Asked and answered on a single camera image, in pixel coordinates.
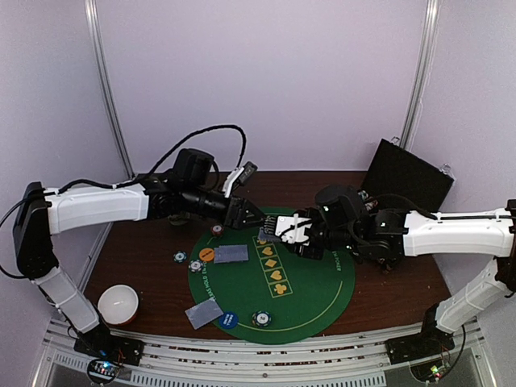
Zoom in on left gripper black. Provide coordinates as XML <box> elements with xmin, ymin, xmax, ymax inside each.
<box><xmin>183</xmin><ymin>183</ymin><xmax>270</xmax><ymax>231</ymax></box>

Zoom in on poker chip stack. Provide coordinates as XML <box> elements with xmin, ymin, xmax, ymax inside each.
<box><xmin>210</xmin><ymin>224</ymin><xmax>224</xmax><ymax>237</ymax></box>
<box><xmin>252</xmin><ymin>310</ymin><xmax>272</xmax><ymax>327</ymax></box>

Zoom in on playing card deck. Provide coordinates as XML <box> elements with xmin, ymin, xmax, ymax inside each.
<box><xmin>257</xmin><ymin>227</ymin><xmax>280</xmax><ymax>243</ymax></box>

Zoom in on teal chip off mat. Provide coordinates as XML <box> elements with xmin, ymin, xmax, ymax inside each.
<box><xmin>173</xmin><ymin>251</ymin><xmax>188</xmax><ymax>263</ymax></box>

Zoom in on poker chip stack front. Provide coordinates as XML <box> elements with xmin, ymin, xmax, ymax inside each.
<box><xmin>252</xmin><ymin>310</ymin><xmax>272</xmax><ymax>327</ymax></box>

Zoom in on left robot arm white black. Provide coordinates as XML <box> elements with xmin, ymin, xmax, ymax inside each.
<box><xmin>13</xmin><ymin>173</ymin><xmax>265</xmax><ymax>358</ymax></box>

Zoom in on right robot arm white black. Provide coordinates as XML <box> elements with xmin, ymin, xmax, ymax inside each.
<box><xmin>263</xmin><ymin>198</ymin><xmax>515</xmax><ymax>356</ymax></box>

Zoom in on orange big blind button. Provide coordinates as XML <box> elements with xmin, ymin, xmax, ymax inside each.
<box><xmin>198</xmin><ymin>248</ymin><xmax>215</xmax><ymax>262</ymax></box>

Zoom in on decorated ceramic mug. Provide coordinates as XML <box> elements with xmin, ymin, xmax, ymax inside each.
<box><xmin>167</xmin><ymin>213</ymin><xmax>190</xmax><ymax>227</ymax></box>

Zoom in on round green poker mat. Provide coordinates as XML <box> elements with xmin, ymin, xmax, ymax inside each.
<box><xmin>188</xmin><ymin>228</ymin><xmax>356</xmax><ymax>344</ymax></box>

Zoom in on blue small blind button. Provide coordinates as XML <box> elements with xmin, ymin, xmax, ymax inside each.
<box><xmin>218</xmin><ymin>311</ymin><xmax>239</xmax><ymax>330</ymax></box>

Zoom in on black poker chip case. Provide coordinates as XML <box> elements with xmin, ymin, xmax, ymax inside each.
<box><xmin>360</xmin><ymin>138</ymin><xmax>456</xmax><ymax>275</ymax></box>

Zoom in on white bowl red outside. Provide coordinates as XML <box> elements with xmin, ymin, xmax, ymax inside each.
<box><xmin>97</xmin><ymin>285</ymin><xmax>139</xmax><ymax>326</ymax></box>

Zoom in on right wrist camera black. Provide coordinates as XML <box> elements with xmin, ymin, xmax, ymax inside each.
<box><xmin>314</xmin><ymin>185</ymin><xmax>368</xmax><ymax>230</ymax></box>

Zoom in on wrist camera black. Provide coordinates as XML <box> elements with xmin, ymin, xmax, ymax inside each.
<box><xmin>173</xmin><ymin>148</ymin><xmax>214</xmax><ymax>185</ymax></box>
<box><xmin>314</xmin><ymin>185</ymin><xmax>368</xmax><ymax>230</ymax></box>

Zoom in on left black cable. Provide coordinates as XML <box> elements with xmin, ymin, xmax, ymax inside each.
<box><xmin>0</xmin><ymin>124</ymin><xmax>248</xmax><ymax>279</ymax></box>

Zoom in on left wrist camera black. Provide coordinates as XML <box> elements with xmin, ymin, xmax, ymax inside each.
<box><xmin>173</xmin><ymin>148</ymin><xmax>214</xmax><ymax>185</ymax></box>

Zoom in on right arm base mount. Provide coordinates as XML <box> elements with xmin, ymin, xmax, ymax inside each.
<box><xmin>385</xmin><ymin>332</ymin><xmax>455</xmax><ymax>364</ymax></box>

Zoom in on aluminium rail frame front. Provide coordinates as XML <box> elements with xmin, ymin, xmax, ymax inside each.
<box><xmin>29</xmin><ymin>319</ymin><xmax>500</xmax><ymax>386</ymax></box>

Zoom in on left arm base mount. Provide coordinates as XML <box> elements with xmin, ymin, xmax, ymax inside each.
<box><xmin>73</xmin><ymin>324</ymin><xmax>144</xmax><ymax>366</ymax></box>

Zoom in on left aluminium post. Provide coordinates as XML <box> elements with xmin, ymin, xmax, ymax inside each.
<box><xmin>84</xmin><ymin>0</ymin><xmax>126</xmax><ymax>159</ymax></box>

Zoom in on aluminium post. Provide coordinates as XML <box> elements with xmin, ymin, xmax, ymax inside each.
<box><xmin>399</xmin><ymin>0</ymin><xmax>440</xmax><ymax>150</ymax></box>
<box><xmin>84</xmin><ymin>0</ymin><xmax>126</xmax><ymax>159</ymax></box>

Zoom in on right aluminium post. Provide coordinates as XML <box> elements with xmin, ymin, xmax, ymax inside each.
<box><xmin>399</xmin><ymin>0</ymin><xmax>440</xmax><ymax>150</ymax></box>

